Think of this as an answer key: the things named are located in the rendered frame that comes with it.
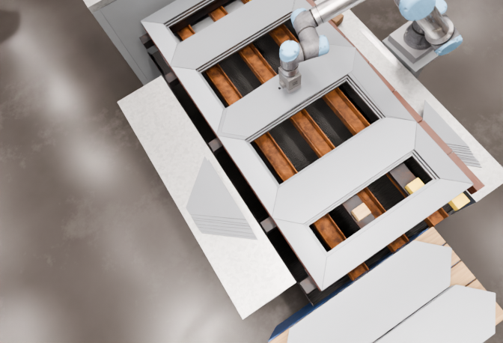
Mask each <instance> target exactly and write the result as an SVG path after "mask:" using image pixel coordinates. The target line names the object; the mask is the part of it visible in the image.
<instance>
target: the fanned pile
mask: <svg viewBox="0 0 503 343"><path fill-rule="evenodd" d="M423 120H425V121H426V122H427V124H428V125H429V126H430V127H431V128H432V129H433V130H434V131H435V132H436V133H437V135H438V136H439V137H440V138H441V139H442V140H443V141H444V142H445V143H446V144H447V145H448V147H449V148H450V149H451V150H452V153H453V152H454V153H455V154H456V155H457V156H458V157H459V158H460V159H461V160H462V161H463V162H464V163H465V164H466V165H467V166H474V167H479V168H482V167H481V166H480V163H479V161H478V160H477V159H476V158H475V157H474V156H473V153H472V152H471V151H470V148H469V146H468V145H467V144H466V143H465V142H464V141H463V140H462V139H461V138H460V137H459V136H458V135H457V134H456V132H455V131H454V130H453V129H452V128H451V127H450V126H449V125H448V124H447V123H446V122H445V120H444V119H443V118H442V117H441V116H440V115H439V114H438V113H437V112H436V111H435V110H434V109H433V107H432V106H431V105H430V104H429V103H428V102H427V101H426V100H424V113H423Z"/></svg>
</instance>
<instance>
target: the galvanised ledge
mask: <svg viewBox="0 0 503 343"><path fill-rule="evenodd" d="M323 1H325V0H316V1H315V4H316V5H318V4H319V3H321V2H323ZM342 14H343V15H344V19H343V22H342V23H341V24H340V25H339V26H338V28H339V29H340V30H341V31H342V32H343V33H344V34H345V35H346V37H347V38H348V39H349V40H350V41H351V42H352V43H353V44H354V45H355V46H356V48H357V49H358V50H359V51H360V52H361V53H362V54H363V55H364V56H365V57H366V59H367V60H369V62H370V63H372V65H373V66H375V68H376V69H377V70H378V71H379V72H380V73H381V74H382V75H383V76H384V77H385V78H386V80H387V81H388V82H389V83H390V84H391V85H392V86H393V87H394V88H395V90H397V92H398V93H399V94H400V95H401V96H402V97H403V98H404V99H405V100H406V101H407V103H408V104H409V105H410V106H411V107H412V108H413V109H414V110H415V111H416V112H417V113H418V114H419V115H420V116H421V117H422V118H423V113H424V100H426V101H427V102H428V103H429V104H430V105H431V106H432V107H433V109H434V110H435V111H436V112H437V113H438V114H439V115H440V116H441V117H442V118H443V119H444V120H445V122H446V123H447V124H448V125H449V126H450V127H451V128H452V129H453V130H454V131H455V132H456V134H457V135H458V136H459V137H460V138H461V139H462V140H463V141H464V142H465V143H466V144H467V145H468V146H469V148H470V151H471V152H472V153H473V156H474V157H475V158H476V159H477V160H478V161H479V163H480V166H481V167H482V168H479V167H474V166H468V168H469V169H470V170H471V171H472V172H473V173H474V174H475V175H476V176H477V177H478V179H479V180H480V181H481V182H482V183H483V184H484V185H485V186H484V187H483V188H482V189H480V190H478V191H477V192H475V193H474V194H472V195H471V194H470V193H469V192H468V191H467V190H465V191H464V193H465V195H466V196H467V197H468V198H469V199H470V200H471V201H472V203H473V204H474V203H475V202H477V201H479V200H480V199H482V198H483V197H484V196H485V195H487V194H489V193H490V192H492V191H493V190H494V189H495V188H497V187H498V186H500V185H501V184H503V168H502V167H501V166H500V165H499V163H498V162H497V161H496V160H495V159H494V158H493V157H492V156H491V155H490V154H489V153H488V152H487V151H486V150H485V149H484V148H483V147H482V146H481V145H480V144H479V143H478V142H477V141H476V140H475V138H474V137H473V136H472V135H471V134H470V133H469V132H468V131H467V130H466V129H465V128H464V127H463V126H462V125H461V124H460V123H459V122H458V121H457V120H456V119H455V118H454V117H453V116H452V115H451V114H450V112H449V111H448V110H447V109H446V108H445V107H444V106H443V105H442V104H441V103H440V102H439V101H438V100H437V99H436V98H435V97H434V96H433V95H432V94H431V93H430V92H429V91H428V90H427V89H426V88H425V87H424V86H423V85H422V84H421V83H420V82H419V81H418V80H417V79H416V78H415V77H414V76H413V75H412V74H411V73H410V72H409V71H408V70H407V69H406V68H405V67H404V66H403V65H402V64H401V62H400V61H399V60H398V59H397V58H396V57H395V56H394V55H393V54H392V53H391V52H390V51H389V50H388V49H387V48H386V47H385V46H384V45H383V44H382V43H381V42H380V41H379V40H378V39H377V37H376V36H375V35H374V34H373V33H372V32H371V31H370V30H369V29H368V28H367V27H366V26H365V25H364V24H363V23H362V22H361V21H360V20H359V19H358V18H357V17H356V16H355V15H354V14H353V12H352V11H351V10H350V9H349V10H346V11H345V12H343V13H342ZM363 28H364V29H365V30H366V31H367V32H368V33H369V34H370V35H371V36H372V37H373V38H374V39H375V40H376V41H377V42H378V43H379V44H380V45H381V46H382V47H383V48H384V49H385V50H386V51H387V52H388V53H389V54H390V55H391V56H392V57H393V58H394V59H395V60H397V61H398V62H399V63H400V64H401V65H402V66H403V67H402V68H400V69H397V68H396V67H395V66H394V65H393V64H392V63H391V62H390V61H389V60H388V59H387V58H386V57H385V56H384V55H383V54H382V53H381V52H380V51H379V50H378V49H377V48H376V47H375V46H374V45H373V44H372V43H371V42H370V41H369V40H368V39H367V38H366V37H365V36H364V35H363V34H362V33H361V32H360V30H361V29H363Z"/></svg>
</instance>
